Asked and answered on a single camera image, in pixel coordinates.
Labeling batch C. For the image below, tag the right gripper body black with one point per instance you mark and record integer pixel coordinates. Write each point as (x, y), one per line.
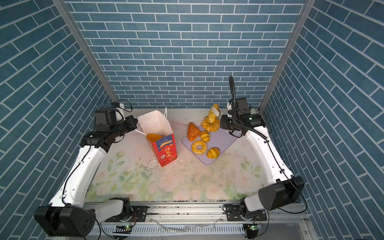
(228, 122)

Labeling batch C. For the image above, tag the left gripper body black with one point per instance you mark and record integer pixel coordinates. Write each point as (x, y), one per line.
(121, 127)

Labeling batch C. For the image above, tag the metal tongs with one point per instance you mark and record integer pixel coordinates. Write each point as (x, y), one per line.
(216, 111)

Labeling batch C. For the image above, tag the small twisted fake bread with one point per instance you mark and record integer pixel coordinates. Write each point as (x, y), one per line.
(211, 117)

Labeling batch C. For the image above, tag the round striped fake bun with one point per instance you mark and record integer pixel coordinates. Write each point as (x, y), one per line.
(213, 153)

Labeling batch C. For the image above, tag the oval golden fake bread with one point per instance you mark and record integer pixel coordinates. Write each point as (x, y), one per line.
(154, 137)

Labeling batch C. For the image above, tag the red white paper bag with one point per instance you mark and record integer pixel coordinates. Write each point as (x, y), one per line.
(156, 122)

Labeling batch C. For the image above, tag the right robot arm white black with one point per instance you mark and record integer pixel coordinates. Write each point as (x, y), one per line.
(282, 188)

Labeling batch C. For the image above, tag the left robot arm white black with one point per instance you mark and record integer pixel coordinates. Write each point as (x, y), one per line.
(65, 216)

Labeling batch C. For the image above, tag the small striped fake bun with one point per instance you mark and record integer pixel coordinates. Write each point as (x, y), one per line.
(205, 136)

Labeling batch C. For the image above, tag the brown fake croissant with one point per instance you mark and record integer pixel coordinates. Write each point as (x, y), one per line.
(193, 132)

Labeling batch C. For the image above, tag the glazed fake donut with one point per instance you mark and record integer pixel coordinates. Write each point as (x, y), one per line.
(199, 147)

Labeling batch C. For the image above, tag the lavender plastic tray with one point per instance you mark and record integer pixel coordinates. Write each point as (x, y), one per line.
(220, 139)

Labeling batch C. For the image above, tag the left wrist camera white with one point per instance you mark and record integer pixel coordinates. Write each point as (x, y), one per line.
(119, 108)

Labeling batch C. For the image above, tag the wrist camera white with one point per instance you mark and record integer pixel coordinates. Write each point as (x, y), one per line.
(119, 108)
(230, 108)

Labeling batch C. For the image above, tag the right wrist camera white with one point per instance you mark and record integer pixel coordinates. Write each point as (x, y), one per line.
(230, 108)

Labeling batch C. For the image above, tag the large ring-shaped fake bread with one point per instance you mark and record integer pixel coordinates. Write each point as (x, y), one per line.
(211, 127)

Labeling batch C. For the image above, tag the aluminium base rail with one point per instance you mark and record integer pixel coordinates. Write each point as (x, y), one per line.
(192, 220)

